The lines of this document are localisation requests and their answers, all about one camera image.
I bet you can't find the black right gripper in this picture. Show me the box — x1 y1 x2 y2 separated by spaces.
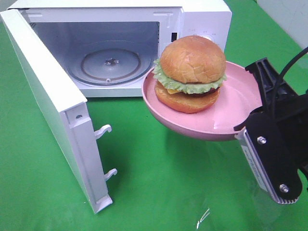
233 58 308 204

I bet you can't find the pink round plate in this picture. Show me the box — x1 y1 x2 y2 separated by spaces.
141 62 262 141

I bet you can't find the burger with lettuce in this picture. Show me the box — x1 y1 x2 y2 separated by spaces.
152 36 227 114

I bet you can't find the white microwave door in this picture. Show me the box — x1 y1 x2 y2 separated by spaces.
0 9 117 213

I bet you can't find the upper white round knob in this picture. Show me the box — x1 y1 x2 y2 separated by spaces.
201 36 213 41

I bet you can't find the clear tape patch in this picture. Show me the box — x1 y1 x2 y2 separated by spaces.
193 206 214 231
250 185 284 225

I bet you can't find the glass microwave turntable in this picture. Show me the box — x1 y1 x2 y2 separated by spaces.
67 48 153 86

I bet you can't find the white microwave oven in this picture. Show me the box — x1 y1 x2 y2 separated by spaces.
4 0 232 99

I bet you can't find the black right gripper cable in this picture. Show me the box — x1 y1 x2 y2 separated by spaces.
271 45 308 118

